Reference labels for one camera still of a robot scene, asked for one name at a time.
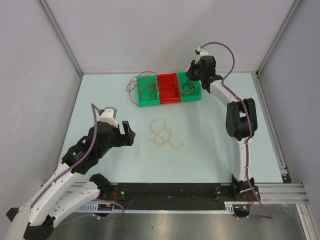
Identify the red bin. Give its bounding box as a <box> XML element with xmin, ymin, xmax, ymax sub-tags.
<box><xmin>157</xmin><ymin>73</ymin><xmax>181</xmax><ymax>105</ymax></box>

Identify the yellow wire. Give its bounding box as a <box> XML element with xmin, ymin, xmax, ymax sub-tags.
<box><xmin>181</xmin><ymin>79</ymin><xmax>198</xmax><ymax>97</ymax></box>

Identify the right green bin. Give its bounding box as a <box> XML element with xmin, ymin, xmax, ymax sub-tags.
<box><xmin>176</xmin><ymin>72</ymin><xmax>202</xmax><ymax>102</ymax></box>

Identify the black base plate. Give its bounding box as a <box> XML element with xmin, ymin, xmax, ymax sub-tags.
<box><xmin>97</xmin><ymin>183</ymin><xmax>256</xmax><ymax>211</ymax></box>

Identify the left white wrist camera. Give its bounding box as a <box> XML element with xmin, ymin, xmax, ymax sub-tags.
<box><xmin>98</xmin><ymin>107</ymin><xmax>118</xmax><ymax>128</ymax></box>

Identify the green bin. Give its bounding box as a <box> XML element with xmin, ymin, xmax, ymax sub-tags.
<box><xmin>176</xmin><ymin>72</ymin><xmax>202</xmax><ymax>102</ymax></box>
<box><xmin>136</xmin><ymin>75</ymin><xmax>160</xmax><ymax>107</ymax></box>

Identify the grey slotted cable duct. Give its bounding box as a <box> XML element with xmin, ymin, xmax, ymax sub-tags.
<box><xmin>74</xmin><ymin>203</ymin><xmax>234</xmax><ymax>215</ymax></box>

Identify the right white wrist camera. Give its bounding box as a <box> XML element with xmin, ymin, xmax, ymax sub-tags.
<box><xmin>195</xmin><ymin>47</ymin><xmax>209</xmax><ymax>65</ymax></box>

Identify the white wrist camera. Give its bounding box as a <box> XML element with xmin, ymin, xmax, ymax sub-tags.
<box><xmin>98</xmin><ymin>107</ymin><xmax>118</xmax><ymax>128</ymax></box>
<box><xmin>195</xmin><ymin>47</ymin><xmax>209</xmax><ymax>65</ymax></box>

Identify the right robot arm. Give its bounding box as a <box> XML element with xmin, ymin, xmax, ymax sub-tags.
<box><xmin>186</xmin><ymin>55</ymin><xmax>258</xmax><ymax>201</ymax></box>

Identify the left green bin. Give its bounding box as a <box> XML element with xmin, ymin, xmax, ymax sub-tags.
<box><xmin>136</xmin><ymin>75</ymin><xmax>160</xmax><ymax>107</ymax></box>

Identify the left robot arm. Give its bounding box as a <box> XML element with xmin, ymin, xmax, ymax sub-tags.
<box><xmin>5</xmin><ymin>121</ymin><xmax>136</xmax><ymax>240</ymax></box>

